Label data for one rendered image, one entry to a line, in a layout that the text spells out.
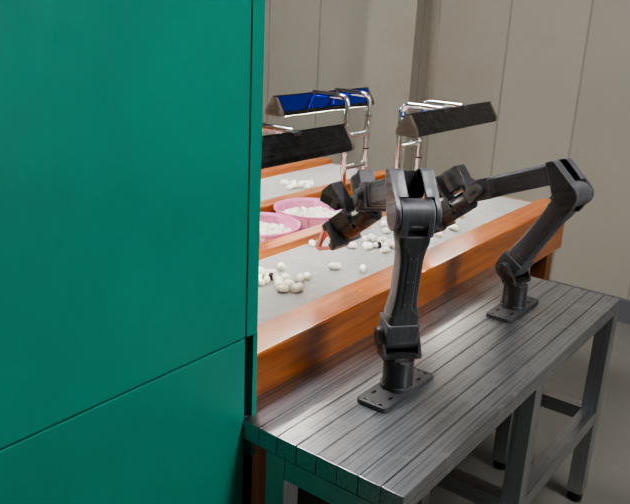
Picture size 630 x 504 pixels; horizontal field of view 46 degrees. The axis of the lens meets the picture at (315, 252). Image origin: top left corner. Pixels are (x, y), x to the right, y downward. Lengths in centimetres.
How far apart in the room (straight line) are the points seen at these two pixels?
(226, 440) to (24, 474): 42
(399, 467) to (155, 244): 57
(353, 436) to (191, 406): 31
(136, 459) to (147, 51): 64
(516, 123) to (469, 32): 54
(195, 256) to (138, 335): 16
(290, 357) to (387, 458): 34
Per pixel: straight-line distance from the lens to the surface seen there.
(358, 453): 136
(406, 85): 411
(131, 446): 125
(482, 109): 287
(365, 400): 150
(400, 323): 149
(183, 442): 133
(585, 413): 236
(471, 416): 151
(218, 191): 121
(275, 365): 153
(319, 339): 163
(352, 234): 173
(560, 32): 393
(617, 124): 385
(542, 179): 192
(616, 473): 274
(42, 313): 105
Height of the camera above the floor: 141
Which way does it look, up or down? 18 degrees down
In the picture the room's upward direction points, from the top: 3 degrees clockwise
